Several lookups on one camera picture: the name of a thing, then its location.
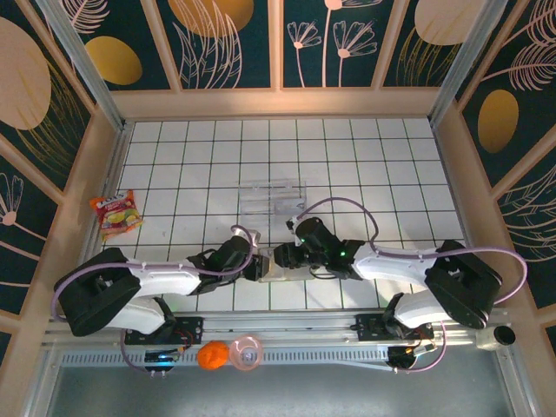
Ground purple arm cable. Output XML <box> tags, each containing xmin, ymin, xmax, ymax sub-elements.
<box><xmin>50</xmin><ymin>223</ymin><xmax>257</xmax><ymax>375</ymax></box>
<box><xmin>295</xmin><ymin>196</ymin><xmax>529</xmax><ymax>375</ymax></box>

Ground white flat cable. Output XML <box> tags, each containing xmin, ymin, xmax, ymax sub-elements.
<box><xmin>338</xmin><ymin>359</ymin><xmax>392</xmax><ymax>373</ymax></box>

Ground perforated metal cable tray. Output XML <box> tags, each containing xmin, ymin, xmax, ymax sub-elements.
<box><xmin>58</xmin><ymin>347</ymin><xmax>392</xmax><ymax>373</ymax></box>

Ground orange ball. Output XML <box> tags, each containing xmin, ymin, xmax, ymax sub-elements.
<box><xmin>195</xmin><ymin>341</ymin><xmax>230</xmax><ymax>371</ymax></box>

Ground aluminium corner post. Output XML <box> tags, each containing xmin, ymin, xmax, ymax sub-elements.
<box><xmin>427</xmin><ymin>0</ymin><xmax>507</xmax><ymax>127</ymax></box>
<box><xmin>34</xmin><ymin>0</ymin><xmax>128</xmax><ymax>131</ymax></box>

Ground white VIP card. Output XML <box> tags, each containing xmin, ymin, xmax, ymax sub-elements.
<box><xmin>273</xmin><ymin>197</ymin><xmax>308</xmax><ymax>216</ymax></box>

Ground white fixture with black hole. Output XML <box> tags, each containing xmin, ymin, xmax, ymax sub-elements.
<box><xmin>475</xmin><ymin>324</ymin><xmax>517</xmax><ymax>351</ymax></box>

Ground black controller board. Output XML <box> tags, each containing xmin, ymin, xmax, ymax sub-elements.
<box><xmin>145</xmin><ymin>349</ymin><xmax>183</xmax><ymax>377</ymax></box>
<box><xmin>386</xmin><ymin>345</ymin><xmax>435</xmax><ymax>375</ymax></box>

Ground red orange snack packet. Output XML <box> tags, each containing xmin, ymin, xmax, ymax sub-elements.
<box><xmin>89</xmin><ymin>189</ymin><xmax>144</xmax><ymax>242</ymax></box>

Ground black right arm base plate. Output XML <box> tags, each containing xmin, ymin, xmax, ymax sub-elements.
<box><xmin>354</xmin><ymin>312</ymin><xmax>435</xmax><ymax>344</ymax></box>

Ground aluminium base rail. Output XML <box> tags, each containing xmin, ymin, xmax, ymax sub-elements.
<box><xmin>41</xmin><ymin>306</ymin><xmax>509</xmax><ymax>348</ymax></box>

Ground clear plastic organizer box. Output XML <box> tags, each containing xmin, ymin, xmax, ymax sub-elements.
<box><xmin>236</xmin><ymin>180</ymin><xmax>308</xmax><ymax>227</ymax></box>

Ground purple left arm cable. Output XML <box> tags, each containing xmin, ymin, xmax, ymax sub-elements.
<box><xmin>50</xmin><ymin>223</ymin><xmax>257</xmax><ymax>375</ymax></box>

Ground green card holder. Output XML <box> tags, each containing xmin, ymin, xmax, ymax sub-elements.
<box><xmin>259</xmin><ymin>247</ymin><xmax>317</xmax><ymax>284</ymax></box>

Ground pink translucent cup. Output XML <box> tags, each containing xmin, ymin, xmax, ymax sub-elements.
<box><xmin>228</xmin><ymin>334</ymin><xmax>264</xmax><ymax>372</ymax></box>

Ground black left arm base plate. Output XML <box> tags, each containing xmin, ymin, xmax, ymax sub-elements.
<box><xmin>124</xmin><ymin>315</ymin><xmax>205</xmax><ymax>347</ymax></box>

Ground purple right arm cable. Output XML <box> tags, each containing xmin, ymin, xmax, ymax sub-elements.
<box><xmin>295</xmin><ymin>196</ymin><xmax>529</xmax><ymax>375</ymax></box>

